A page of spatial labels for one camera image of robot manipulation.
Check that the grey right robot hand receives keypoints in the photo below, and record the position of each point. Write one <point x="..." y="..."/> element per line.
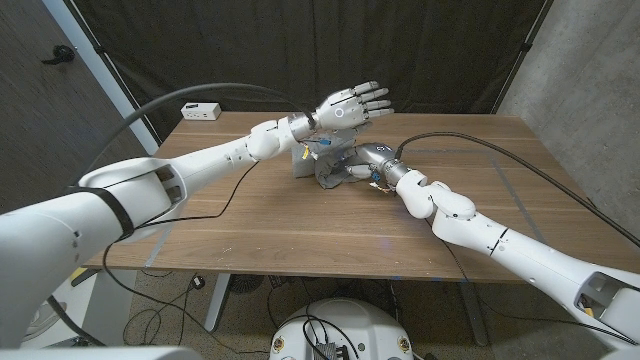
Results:
<point x="377" y="157"/>

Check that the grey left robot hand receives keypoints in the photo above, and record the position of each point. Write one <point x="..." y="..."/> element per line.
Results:
<point x="342" y="112"/>

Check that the grey shorts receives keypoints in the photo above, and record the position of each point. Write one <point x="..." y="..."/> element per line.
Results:
<point x="325" y="170"/>

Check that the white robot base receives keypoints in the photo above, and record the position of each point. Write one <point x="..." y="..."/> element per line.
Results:
<point x="350" y="325"/>

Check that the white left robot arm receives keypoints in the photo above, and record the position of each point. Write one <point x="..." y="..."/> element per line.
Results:
<point x="100" y="215"/>

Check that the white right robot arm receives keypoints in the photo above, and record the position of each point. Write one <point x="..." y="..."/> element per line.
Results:
<point x="500" y="240"/>

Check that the white power adapter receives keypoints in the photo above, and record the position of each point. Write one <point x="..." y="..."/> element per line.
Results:
<point x="200" y="111"/>

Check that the black backdrop curtain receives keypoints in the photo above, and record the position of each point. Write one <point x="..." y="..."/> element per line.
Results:
<point x="450" y="50"/>

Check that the black round fan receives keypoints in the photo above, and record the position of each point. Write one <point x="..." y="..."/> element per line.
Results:
<point x="246" y="283"/>

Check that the black backdrop stand pole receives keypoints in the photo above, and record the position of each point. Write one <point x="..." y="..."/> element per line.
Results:
<point x="90" y="35"/>
<point x="525" y="47"/>

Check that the grey table leg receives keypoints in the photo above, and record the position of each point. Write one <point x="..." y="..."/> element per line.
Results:
<point x="474" y="315"/>

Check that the grey box on base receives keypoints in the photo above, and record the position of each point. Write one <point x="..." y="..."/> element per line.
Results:
<point x="330" y="351"/>

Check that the white table leg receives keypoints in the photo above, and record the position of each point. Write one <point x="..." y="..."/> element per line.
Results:
<point x="217" y="300"/>

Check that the dark wooden door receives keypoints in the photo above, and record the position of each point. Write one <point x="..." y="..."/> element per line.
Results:
<point x="50" y="100"/>

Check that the yellow and black object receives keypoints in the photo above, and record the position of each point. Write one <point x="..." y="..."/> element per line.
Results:
<point x="80" y="274"/>

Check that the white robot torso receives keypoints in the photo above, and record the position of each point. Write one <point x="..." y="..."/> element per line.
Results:
<point x="100" y="353"/>

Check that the white door frame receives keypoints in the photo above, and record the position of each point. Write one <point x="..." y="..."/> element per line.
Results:
<point x="100" y="65"/>

